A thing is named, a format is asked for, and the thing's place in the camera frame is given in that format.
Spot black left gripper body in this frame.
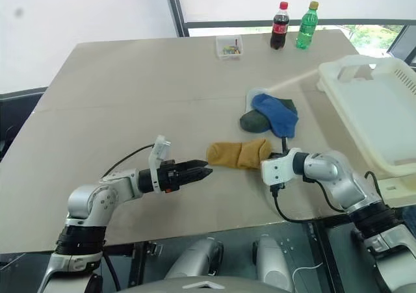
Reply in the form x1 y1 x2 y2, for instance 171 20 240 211
157 159 190 194

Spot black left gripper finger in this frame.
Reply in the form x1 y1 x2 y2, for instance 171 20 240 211
188 167 214 185
187 159 209 172

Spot royal blue sock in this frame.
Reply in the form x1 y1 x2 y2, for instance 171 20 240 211
251 93 300 139

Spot mustard yellow sock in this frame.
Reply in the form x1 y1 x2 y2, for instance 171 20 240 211
207 138 272 171

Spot dark grey-green sock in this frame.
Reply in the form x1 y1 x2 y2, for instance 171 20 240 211
239 98 298 134

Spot light blue sock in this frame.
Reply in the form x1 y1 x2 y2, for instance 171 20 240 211
245 85 271 112

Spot white plastic basket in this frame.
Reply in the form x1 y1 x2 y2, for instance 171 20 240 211
316 55 416 181

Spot silver rounded robot thigh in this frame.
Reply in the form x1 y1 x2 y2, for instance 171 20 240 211
252 233 294 293
163 236 226 281

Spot clear plastic box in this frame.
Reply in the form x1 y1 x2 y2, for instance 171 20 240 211
215 34 244 61

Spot colourful small pieces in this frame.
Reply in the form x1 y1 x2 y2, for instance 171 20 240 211
221 38 242 54

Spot grey robot torso top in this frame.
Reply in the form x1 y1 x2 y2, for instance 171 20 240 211
127 275 261 293

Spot cola bottle with red cap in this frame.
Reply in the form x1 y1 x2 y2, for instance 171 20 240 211
269 1 291 51

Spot green bottle with yellow cap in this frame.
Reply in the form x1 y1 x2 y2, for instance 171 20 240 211
295 1 320 51

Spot white plastic base tray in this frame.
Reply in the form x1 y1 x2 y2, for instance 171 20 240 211
376 175 416 209

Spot black cabinet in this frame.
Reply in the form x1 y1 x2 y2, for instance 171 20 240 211
0 86 49 163

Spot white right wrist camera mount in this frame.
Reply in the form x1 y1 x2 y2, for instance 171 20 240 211
260 147 296 187

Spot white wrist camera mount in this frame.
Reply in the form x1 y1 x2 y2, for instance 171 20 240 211
260 147 296 187
147 134 172 195

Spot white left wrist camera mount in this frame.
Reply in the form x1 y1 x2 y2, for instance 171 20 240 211
147 134 172 195

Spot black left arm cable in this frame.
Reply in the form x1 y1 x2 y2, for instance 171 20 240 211
99 144 155 181

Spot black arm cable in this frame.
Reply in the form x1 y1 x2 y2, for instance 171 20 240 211
270 171 387 224
99 144 155 181

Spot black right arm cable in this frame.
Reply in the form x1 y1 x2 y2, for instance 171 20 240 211
270 171 387 224

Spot black table frame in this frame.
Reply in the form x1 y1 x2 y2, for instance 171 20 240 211
103 240 164 265

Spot thin white cable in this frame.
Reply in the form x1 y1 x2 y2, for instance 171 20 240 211
291 261 323 285

